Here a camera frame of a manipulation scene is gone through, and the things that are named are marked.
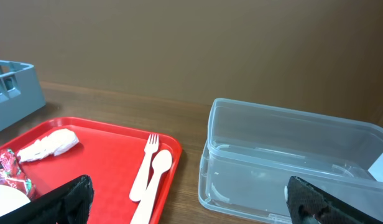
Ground grey dishwasher rack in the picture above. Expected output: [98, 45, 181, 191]
[0, 60, 46, 131]

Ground red snack wrapper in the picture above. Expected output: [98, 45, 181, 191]
[0, 149, 36, 200]

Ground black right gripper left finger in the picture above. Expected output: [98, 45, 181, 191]
[0, 175, 95, 224]

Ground light blue plate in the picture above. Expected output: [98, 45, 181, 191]
[0, 185, 30, 217]

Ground white plastic fork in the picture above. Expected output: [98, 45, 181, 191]
[129, 134, 159, 202]

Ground crumpled white napkin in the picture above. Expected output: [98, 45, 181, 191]
[17, 129, 79, 164]

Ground red plastic tray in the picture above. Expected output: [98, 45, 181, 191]
[0, 116, 183, 224]

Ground clear plastic bin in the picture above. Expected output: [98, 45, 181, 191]
[198, 98, 383, 223]

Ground white plastic spoon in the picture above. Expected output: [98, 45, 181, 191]
[129, 150, 172, 224]

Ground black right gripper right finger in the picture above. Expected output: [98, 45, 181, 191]
[286, 176, 382, 224]

